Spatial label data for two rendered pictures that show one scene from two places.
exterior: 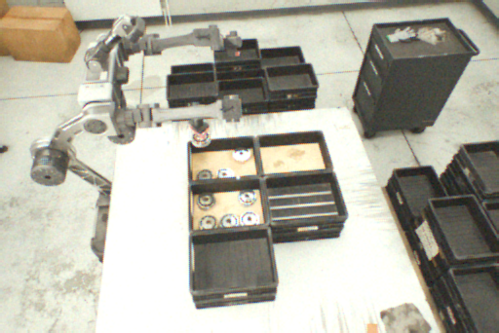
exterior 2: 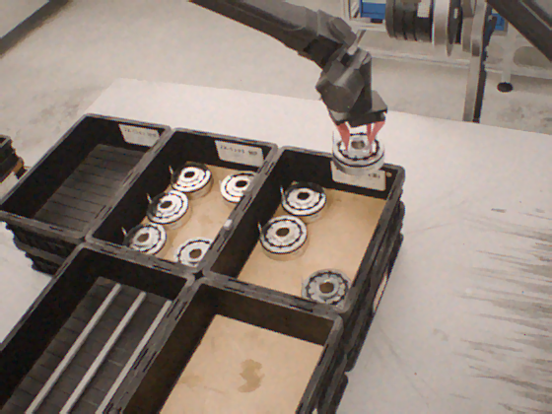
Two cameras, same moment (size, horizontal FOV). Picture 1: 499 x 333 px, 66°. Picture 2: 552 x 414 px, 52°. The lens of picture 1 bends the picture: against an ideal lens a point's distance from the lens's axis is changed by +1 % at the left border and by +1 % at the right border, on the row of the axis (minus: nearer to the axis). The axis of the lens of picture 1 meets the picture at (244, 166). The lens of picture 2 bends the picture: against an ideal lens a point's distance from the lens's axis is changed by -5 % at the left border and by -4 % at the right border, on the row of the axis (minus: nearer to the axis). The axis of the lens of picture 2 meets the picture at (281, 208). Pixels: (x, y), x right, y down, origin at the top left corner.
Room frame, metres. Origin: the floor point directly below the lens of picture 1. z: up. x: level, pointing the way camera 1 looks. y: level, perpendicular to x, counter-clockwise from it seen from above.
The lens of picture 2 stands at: (1.79, -0.57, 1.80)
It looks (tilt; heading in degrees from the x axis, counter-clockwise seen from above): 45 degrees down; 127
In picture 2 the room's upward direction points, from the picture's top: 11 degrees counter-clockwise
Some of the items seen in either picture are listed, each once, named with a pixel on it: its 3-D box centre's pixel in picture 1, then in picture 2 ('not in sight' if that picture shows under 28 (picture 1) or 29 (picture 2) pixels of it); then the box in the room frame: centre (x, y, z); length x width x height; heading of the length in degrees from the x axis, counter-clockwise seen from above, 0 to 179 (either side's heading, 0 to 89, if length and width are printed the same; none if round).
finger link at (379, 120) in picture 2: not in sight; (363, 125); (1.40, 0.24, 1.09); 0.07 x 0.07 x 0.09; 44
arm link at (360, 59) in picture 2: not in sight; (354, 70); (1.40, 0.23, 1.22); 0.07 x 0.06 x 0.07; 96
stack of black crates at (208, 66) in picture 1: (194, 84); not in sight; (2.75, 0.45, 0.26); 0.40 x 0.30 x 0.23; 96
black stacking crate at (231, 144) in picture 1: (223, 165); (312, 238); (1.33, 0.12, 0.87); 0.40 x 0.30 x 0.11; 95
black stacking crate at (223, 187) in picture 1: (227, 209); (190, 209); (1.03, 0.09, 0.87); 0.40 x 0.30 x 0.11; 95
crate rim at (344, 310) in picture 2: (223, 159); (310, 221); (1.33, 0.12, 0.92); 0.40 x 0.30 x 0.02; 95
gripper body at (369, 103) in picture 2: (198, 121); (356, 97); (1.40, 0.24, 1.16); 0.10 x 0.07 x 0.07; 44
